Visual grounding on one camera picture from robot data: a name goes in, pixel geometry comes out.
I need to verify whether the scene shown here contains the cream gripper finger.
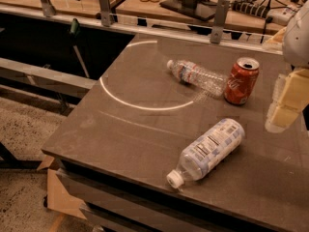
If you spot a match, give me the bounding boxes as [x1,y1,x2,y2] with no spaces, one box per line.
[269,104,299,129]

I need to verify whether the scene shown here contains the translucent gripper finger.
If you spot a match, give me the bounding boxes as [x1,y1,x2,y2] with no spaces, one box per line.
[265,74,286,133]

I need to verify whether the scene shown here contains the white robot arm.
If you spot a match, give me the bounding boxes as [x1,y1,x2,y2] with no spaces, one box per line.
[265,1,309,133]

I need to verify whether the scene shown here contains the red coke can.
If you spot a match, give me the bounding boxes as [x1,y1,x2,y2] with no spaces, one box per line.
[224,57,260,105]

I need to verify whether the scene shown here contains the labelled clear plastic bottle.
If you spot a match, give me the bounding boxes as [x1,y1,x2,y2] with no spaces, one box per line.
[166,118,245,189]

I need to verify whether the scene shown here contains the clear crumpled water bottle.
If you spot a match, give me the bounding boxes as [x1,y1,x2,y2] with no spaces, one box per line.
[167,60,227,98]

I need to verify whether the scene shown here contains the grey power strip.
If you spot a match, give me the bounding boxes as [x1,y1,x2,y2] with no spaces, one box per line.
[232,0,296,26]

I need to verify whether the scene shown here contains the black monitor stand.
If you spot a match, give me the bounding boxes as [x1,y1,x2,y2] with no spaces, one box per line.
[159,0,216,21]

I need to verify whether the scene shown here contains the metal bracket right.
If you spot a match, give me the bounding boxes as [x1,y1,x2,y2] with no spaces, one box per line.
[211,0,230,44]

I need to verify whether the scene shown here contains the metal bracket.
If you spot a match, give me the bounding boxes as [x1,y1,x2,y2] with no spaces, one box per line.
[98,0,112,27]
[211,0,230,44]
[40,0,56,17]

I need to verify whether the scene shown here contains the metal bracket middle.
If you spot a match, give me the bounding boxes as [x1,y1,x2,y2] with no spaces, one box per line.
[98,0,112,27]

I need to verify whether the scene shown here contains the green handled tool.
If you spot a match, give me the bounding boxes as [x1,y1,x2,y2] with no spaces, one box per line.
[69,17,91,79]

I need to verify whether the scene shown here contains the metal bracket left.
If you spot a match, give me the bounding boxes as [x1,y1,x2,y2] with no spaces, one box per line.
[40,0,56,17]

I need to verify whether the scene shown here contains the metal frame rail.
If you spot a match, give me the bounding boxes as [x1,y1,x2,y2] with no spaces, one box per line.
[0,58,96,99]

